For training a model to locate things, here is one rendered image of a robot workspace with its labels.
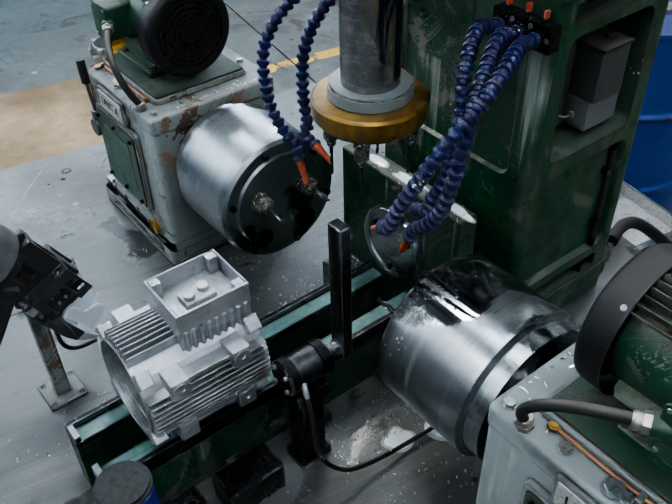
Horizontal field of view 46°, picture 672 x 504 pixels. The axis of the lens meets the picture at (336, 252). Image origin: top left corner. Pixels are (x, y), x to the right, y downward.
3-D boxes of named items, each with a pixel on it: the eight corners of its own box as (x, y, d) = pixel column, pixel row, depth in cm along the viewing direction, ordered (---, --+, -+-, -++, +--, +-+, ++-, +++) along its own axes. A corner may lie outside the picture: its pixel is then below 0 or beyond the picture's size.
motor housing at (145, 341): (215, 334, 137) (201, 251, 125) (277, 401, 126) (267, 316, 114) (110, 390, 128) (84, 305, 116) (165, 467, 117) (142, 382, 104)
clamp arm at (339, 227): (344, 342, 125) (341, 214, 109) (356, 353, 123) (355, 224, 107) (326, 352, 123) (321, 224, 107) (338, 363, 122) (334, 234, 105)
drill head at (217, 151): (248, 158, 182) (237, 58, 166) (347, 234, 159) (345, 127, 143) (151, 199, 170) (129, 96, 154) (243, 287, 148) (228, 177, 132)
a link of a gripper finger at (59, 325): (89, 337, 109) (44, 312, 102) (81, 346, 109) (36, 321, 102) (75, 319, 112) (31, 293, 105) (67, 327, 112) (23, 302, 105)
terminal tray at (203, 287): (217, 282, 125) (212, 247, 121) (254, 318, 119) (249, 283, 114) (150, 315, 120) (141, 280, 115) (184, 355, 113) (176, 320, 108)
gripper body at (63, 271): (97, 289, 107) (34, 248, 97) (53, 336, 106) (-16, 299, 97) (74, 261, 112) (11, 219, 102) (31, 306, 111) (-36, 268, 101)
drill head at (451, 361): (450, 314, 141) (462, 201, 125) (647, 465, 116) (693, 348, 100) (341, 382, 129) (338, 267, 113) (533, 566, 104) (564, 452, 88)
